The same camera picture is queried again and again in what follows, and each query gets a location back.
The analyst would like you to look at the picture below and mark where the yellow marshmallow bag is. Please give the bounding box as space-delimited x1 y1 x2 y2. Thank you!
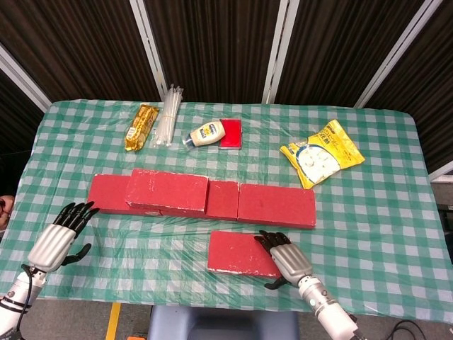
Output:
280 119 366 191

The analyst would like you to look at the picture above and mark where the green checked tablecloth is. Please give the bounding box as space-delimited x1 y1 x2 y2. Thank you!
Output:
0 98 453 315

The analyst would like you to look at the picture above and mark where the black floor cable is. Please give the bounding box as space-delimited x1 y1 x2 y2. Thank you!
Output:
387 318 431 340

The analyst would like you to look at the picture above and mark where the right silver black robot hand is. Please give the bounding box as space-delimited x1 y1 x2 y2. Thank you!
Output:
253 229 314 290

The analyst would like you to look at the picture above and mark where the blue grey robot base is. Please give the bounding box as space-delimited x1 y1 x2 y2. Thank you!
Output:
147 305 299 340

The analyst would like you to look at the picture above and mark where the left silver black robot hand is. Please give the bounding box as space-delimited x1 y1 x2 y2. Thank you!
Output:
21 200 101 273

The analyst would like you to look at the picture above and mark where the gold foil snack packet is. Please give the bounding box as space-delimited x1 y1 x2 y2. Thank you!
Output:
124 103 159 152

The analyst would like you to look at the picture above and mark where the red ink pad case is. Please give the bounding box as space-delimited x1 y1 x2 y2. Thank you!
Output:
218 118 243 151

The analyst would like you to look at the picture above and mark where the mayonnaise squeeze bottle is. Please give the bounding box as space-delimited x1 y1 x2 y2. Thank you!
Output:
182 120 227 149

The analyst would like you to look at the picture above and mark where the red brick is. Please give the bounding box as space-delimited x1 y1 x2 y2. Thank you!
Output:
86 174 134 215
204 179 241 222
236 183 317 230
207 230 282 278
125 168 210 217

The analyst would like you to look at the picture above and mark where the white partition post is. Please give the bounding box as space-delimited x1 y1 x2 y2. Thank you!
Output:
0 44 52 113
129 0 168 103
353 0 445 109
261 0 302 106

